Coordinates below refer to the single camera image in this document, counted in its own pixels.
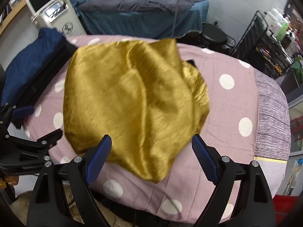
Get pink polka-dot blanket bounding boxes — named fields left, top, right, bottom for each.
left=24, top=35, right=261, bottom=223

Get black folded cloth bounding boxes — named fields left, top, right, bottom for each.
left=15, top=41, right=78, bottom=128

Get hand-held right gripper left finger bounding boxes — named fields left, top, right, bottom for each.
left=26, top=134, right=112, bottom=227

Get gold satin cloth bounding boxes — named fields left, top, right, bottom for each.
left=63, top=38, right=211, bottom=183

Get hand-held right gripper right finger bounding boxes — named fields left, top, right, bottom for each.
left=191, top=134, right=276, bottom=227

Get dark grey duvet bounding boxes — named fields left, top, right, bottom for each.
left=78, top=0, right=208, bottom=16

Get green plant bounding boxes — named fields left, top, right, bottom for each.
left=292, top=55, right=303, bottom=76

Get black wire rack cart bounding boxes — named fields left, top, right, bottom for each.
left=231, top=11, right=299, bottom=80

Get wooden shelf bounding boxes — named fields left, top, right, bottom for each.
left=0, top=0, right=55, bottom=36

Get white plastic bottle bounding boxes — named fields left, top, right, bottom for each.
left=267, top=8, right=284, bottom=29

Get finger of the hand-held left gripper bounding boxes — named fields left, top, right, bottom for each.
left=4, top=129, right=63, bottom=152
left=0, top=103, right=35, bottom=130

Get white box with logo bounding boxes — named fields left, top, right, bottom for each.
left=26, top=0, right=87, bottom=37

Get navy blue quilt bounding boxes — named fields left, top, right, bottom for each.
left=1, top=28, right=68, bottom=107

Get grey striped mattress cover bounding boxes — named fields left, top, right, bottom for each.
left=253, top=68, right=291, bottom=199

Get green plastic bottle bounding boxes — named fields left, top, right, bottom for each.
left=276, top=18, right=291, bottom=41

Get black round stool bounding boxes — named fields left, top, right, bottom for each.
left=201, top=23, right=236, bottom=51

